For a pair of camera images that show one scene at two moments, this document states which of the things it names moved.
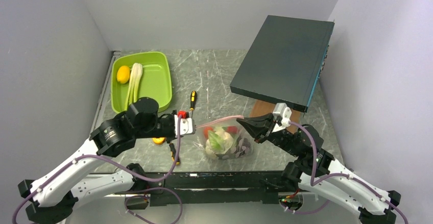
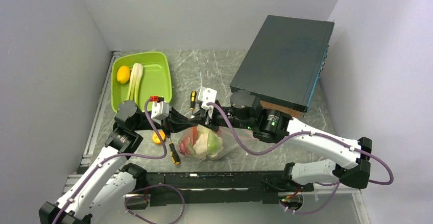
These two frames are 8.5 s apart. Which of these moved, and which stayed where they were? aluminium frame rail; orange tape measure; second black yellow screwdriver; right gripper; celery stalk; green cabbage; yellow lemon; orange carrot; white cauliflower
Moved: orange carrot; white cauliflower; right gripper
Stayed: orange tape measure; second black yellow screwdriver; celery stalk; aluminium frame rail; green cabbage; yellow lemon
